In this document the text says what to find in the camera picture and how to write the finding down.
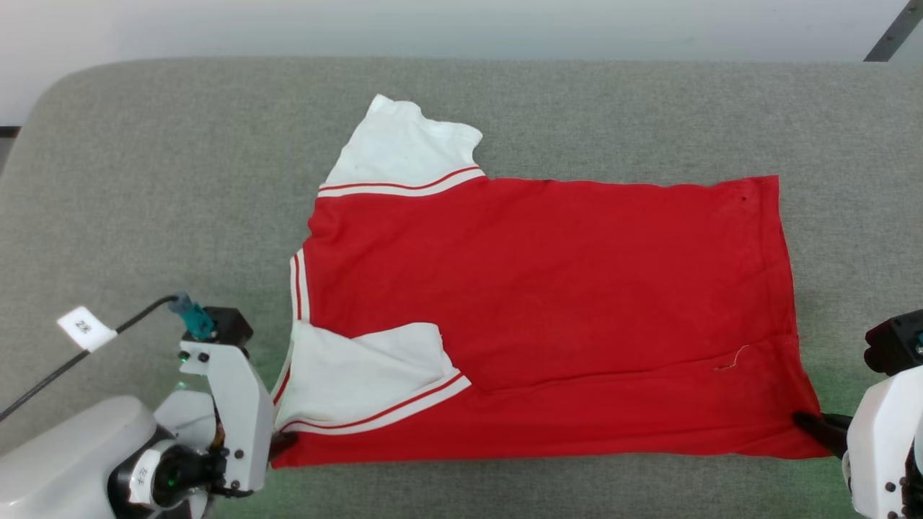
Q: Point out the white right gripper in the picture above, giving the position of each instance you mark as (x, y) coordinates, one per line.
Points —
(883, 432)

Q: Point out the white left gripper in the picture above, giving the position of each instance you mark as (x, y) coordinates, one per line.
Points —
(241, 418)

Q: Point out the red and white shirt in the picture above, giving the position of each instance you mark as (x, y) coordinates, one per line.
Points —
(562, 288)

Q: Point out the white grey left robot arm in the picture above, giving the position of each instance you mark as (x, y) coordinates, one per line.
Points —
(72, 461)

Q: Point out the white partition panel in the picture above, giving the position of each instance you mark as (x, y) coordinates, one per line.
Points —
(912, 45)

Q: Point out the black baseboard strip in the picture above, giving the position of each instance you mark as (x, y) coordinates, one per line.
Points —
(9, 131)

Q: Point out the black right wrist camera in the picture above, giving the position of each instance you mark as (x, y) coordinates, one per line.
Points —
(894, 342)

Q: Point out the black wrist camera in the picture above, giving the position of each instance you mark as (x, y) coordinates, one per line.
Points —
(227, 324)
(894, 342)

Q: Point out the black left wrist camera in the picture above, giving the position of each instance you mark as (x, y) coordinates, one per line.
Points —
(227, 324)

